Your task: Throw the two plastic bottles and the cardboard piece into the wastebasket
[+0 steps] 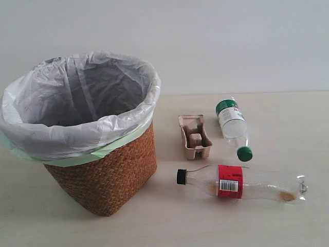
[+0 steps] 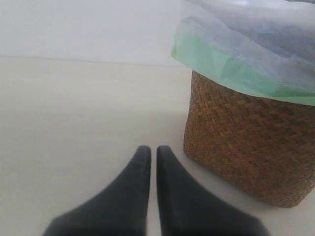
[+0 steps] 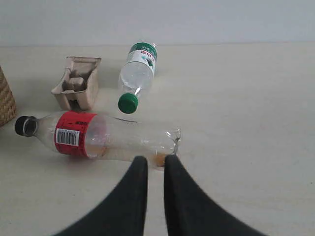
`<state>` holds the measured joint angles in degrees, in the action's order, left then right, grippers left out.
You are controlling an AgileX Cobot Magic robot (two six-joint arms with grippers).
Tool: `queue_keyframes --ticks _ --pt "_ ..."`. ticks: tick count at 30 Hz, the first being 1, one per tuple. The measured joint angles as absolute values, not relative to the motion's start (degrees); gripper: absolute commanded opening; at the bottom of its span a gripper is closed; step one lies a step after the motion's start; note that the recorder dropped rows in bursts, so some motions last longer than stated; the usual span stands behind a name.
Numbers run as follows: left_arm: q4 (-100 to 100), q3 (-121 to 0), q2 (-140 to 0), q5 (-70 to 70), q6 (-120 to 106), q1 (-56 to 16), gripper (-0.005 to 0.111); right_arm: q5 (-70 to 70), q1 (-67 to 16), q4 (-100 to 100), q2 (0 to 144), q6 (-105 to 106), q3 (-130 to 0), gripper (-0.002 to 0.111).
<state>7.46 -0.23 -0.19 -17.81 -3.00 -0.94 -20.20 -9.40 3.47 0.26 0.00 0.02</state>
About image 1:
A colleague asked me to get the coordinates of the brown cardboard egg carton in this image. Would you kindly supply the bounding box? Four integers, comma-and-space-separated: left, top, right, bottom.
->
178, 114, 212, 160

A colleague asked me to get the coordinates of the clear bottle with green cap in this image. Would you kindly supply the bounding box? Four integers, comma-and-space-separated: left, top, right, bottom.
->
215, 97, 253, 162

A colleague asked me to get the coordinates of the clear cola bottle red label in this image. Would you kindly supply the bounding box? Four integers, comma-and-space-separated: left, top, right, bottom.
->
176, 165, 308, 203

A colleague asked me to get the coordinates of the white and green bin liner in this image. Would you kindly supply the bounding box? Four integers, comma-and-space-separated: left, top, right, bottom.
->
1, 51, 161, 167

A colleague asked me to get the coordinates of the brown woven wicker basket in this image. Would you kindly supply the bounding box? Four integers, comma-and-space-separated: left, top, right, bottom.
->
45, 126, 157, 217

